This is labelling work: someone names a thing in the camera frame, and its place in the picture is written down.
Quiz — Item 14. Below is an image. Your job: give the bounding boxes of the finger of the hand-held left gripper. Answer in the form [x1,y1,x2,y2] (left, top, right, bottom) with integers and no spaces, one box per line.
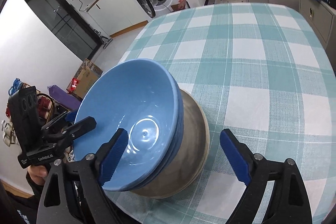
[39,116,97,165]
[41,110,78,132]

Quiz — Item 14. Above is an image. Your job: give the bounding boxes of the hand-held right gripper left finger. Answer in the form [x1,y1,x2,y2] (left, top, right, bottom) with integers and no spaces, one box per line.
[37,128,128,224]

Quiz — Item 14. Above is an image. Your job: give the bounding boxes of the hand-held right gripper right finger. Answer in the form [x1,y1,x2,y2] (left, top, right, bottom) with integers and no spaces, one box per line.
[220,129,313,224]

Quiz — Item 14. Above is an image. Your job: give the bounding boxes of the person's left forearm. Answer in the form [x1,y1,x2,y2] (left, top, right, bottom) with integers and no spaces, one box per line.
[0,177,48,224]

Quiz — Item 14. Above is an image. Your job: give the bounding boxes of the person's left hand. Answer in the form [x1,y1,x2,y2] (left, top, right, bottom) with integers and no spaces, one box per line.
[28,164,51,184]

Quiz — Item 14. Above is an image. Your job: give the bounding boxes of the shoe rack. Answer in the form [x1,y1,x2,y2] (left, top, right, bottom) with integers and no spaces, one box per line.
[0,77,57,151]

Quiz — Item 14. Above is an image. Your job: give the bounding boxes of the blue shoes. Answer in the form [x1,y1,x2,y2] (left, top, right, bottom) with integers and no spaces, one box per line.
[8,78,27,96]

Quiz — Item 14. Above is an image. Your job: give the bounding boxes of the red snack packet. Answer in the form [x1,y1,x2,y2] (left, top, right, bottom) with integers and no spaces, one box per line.
[68,77,80,92]

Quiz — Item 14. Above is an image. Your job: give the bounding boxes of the brown cardboard box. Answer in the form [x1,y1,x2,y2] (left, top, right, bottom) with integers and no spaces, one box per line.
[73,67,103,98]

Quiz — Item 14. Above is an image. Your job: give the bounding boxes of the patterned flat box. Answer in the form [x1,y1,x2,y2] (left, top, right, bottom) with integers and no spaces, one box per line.
[79,58,103,75]

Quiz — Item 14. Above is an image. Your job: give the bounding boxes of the stick vacuum cleaner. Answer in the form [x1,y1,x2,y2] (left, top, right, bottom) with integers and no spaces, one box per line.
[92,28,114,49]

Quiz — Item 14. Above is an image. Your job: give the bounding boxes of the teal checked tablecloth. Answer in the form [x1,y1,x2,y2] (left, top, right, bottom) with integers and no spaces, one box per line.
[105,2,336,224]

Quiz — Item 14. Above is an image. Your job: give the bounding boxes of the dark glass door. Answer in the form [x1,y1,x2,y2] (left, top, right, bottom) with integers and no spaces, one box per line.
[24,0,103,59]

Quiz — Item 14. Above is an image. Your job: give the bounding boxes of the white base cabinet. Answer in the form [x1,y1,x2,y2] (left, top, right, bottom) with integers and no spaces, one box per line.
[87,0,149,37]

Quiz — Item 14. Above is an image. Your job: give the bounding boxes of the red cardboard box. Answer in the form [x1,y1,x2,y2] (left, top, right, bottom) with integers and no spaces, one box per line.
[171,0,187,12]

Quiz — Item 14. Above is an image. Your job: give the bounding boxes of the grey bedside cabinet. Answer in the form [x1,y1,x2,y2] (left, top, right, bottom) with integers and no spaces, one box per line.
[299,0,336,50]

